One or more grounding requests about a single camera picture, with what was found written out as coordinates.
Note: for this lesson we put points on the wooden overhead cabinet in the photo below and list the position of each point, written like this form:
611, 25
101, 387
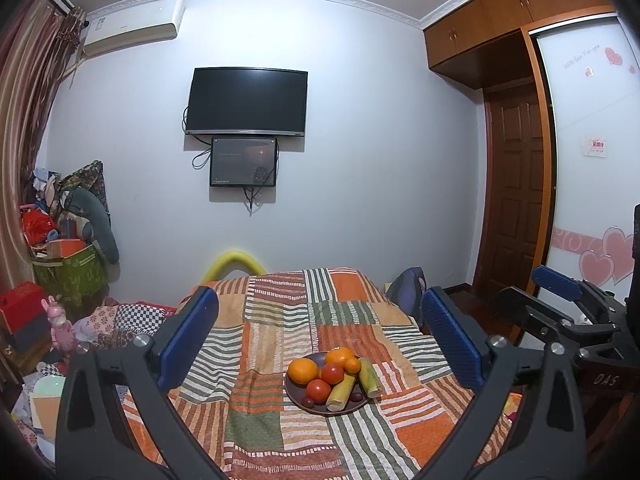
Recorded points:
482, 44

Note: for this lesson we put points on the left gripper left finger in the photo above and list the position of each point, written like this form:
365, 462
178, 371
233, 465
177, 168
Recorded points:
116, 420

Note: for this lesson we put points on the red tomato front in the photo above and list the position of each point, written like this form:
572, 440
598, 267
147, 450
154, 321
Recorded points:
332, 374

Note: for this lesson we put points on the small black wall monitor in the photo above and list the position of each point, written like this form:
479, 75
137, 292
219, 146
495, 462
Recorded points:
243, 162

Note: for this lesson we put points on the red tomato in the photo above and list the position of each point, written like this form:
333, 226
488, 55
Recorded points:
318, 390
332, 374

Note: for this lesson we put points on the brown wooden door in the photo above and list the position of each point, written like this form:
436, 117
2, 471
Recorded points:
514, 199

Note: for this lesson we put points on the pink rabbit toy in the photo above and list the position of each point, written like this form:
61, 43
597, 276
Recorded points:
62, 335

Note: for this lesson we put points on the yellow corn cob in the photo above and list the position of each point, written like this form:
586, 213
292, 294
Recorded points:
340, 394
368, 378

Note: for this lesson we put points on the green storage box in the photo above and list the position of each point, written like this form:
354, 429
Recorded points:
73, 280

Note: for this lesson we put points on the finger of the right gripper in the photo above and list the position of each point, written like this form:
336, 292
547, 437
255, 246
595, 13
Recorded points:
556, 329
575, 289

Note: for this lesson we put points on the white sliding wardrobe door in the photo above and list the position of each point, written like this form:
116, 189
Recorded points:
591, 71

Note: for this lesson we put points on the striped patchwork blanket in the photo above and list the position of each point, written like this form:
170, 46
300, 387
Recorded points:
233, 399

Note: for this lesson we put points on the purple round plate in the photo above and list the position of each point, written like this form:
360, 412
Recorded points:
296, 393

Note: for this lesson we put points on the large orange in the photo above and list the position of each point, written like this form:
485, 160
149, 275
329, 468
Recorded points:
302, 371
339, 356

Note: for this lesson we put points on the red plastic bag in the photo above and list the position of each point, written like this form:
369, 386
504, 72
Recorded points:
38, 227

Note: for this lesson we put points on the large black wall television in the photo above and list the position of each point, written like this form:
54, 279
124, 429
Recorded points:
247, 100

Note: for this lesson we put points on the small tangerine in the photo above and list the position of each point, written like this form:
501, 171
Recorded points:
351, 365

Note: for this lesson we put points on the checkered floral quilt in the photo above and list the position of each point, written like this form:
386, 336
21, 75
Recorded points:
110, 326

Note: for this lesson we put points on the striped brown curtain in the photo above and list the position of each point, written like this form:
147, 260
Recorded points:
35, 50

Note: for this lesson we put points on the blue grey backpack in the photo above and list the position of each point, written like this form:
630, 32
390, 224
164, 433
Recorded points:
407, 291

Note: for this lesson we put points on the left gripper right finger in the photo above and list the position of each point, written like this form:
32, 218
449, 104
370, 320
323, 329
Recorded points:
525, 418

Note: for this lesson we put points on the red box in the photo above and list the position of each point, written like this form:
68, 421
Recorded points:
21, 305

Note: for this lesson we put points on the white air conditioner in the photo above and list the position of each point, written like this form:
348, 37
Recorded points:
149, 22

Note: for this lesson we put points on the mint green bowl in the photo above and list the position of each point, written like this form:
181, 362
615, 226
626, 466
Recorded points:
50, 386

